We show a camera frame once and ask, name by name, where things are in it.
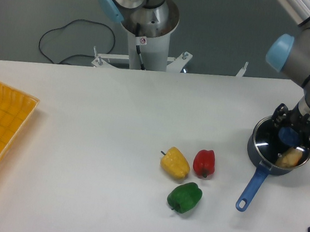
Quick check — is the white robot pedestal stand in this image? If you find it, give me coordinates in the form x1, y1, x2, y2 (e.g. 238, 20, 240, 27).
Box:
90, 0, 256, 85

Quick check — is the black cable on floor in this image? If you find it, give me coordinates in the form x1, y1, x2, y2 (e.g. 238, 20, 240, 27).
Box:
36, 15, 118, 71

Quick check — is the red bell pepper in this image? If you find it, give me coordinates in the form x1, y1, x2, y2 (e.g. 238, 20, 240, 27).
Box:
193, 150, 215, 178

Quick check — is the glass lid blue knob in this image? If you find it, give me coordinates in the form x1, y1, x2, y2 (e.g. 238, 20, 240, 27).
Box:
249, 113, 310, 170

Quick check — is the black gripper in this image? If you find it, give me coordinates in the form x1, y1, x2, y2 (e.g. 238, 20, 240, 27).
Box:
271, 103, 310, 149

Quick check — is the yellow bell pepper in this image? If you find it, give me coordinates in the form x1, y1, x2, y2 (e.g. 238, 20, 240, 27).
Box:
160, 147, 190, 180

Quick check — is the green bell pepper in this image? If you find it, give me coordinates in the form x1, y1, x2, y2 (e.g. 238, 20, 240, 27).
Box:
167, 182, 203, 214

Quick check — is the dark blue saucepan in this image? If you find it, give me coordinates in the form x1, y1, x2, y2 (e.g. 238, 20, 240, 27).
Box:
234, 112, 310, 219

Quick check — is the beige toy bread piece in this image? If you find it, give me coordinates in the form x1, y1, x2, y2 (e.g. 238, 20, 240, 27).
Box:
275, 148, 303, 169

